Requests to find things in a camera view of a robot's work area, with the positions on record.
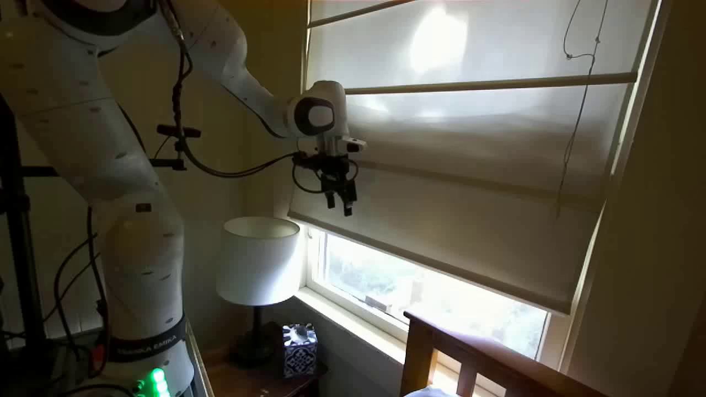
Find wooden bunk bed frame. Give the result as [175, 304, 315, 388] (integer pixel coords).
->
[400, 310, 609, 397]

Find white window frame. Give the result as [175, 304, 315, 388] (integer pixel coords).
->
[294, 0, 668, 371]

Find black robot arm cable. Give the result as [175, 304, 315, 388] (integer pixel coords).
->
[157, 0, 327, 195]

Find black floor cable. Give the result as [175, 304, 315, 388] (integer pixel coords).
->
[41, 205, 114, 371]

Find glowing green base light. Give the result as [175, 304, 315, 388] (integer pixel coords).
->
[135, 365, 172, 397]

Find black lamp stand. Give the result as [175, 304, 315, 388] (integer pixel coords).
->
[232, 304, 283, 368]

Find thin blind pull cord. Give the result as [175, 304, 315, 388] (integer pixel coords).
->
[551, 0, 614, 296]

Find beige fabric roman blinds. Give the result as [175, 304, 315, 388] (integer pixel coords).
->
[287, 0, 657, 316]

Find black white patterned tissue box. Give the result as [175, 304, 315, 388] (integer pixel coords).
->
[280, 321, 319, 382]

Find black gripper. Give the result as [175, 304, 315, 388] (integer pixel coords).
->
[294, 148, 364, 219]

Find dark wooden nightstand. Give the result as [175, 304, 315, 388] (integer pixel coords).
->
[202, 351, 322, 397]

